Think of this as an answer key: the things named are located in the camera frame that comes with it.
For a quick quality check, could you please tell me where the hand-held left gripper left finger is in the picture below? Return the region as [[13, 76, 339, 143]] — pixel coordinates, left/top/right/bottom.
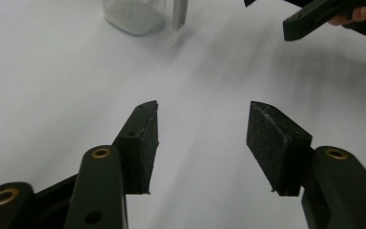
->
[[112, 100, 160, 195]]

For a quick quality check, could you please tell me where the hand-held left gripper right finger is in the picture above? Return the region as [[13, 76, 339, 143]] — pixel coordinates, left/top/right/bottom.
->
[[246, 100, 313, 198]]

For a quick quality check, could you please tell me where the clear jar with white lid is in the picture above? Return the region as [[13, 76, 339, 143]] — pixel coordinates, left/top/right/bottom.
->
[[103, 0, 191, 36]]

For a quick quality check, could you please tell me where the white paper sheet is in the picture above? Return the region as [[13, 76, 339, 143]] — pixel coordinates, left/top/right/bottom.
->
[[0, 0, 366, 229]]

